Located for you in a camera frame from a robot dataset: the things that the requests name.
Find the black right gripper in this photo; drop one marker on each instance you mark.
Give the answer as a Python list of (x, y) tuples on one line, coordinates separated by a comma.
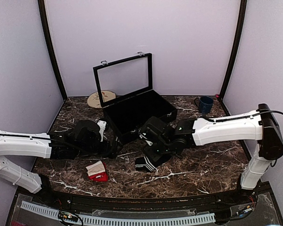
[(152, 156)]

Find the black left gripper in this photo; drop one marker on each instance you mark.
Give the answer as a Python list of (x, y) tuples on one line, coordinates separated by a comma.
[(113, 152)]

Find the black white-striped sock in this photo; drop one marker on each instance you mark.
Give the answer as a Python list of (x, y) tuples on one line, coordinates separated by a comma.
[(144, 164)]

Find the red and white sock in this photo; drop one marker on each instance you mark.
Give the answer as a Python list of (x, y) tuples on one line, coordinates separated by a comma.
[(97, 172)]

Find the black compartment display box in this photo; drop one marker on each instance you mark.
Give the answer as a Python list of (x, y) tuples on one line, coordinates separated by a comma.
[(131, 79)]

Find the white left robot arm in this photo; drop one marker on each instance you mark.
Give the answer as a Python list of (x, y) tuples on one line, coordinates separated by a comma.
[(22, 144)]

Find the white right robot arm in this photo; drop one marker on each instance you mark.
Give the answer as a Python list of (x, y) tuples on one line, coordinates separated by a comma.
[(259, 125)]

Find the floral ceramic plate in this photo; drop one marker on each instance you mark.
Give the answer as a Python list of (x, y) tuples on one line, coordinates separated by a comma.
[(93, 100)]

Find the blue enamel mug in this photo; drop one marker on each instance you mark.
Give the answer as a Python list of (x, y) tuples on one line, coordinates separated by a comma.
[(204, 104)]

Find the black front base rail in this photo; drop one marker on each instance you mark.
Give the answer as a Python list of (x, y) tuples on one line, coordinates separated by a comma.
[(76, 202)]

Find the white slotted cable duct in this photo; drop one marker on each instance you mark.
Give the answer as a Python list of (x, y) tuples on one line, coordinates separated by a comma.
[(118, 218)]

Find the black left frame post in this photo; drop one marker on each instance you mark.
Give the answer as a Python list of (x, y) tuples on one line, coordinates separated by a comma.
[(50, 48)]

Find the black frame post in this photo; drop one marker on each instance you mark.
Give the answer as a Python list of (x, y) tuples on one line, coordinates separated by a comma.
[(50, 48), (235, 47)]

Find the black right frame post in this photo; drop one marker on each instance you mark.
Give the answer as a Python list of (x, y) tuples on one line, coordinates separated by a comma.
[(235, 47)]

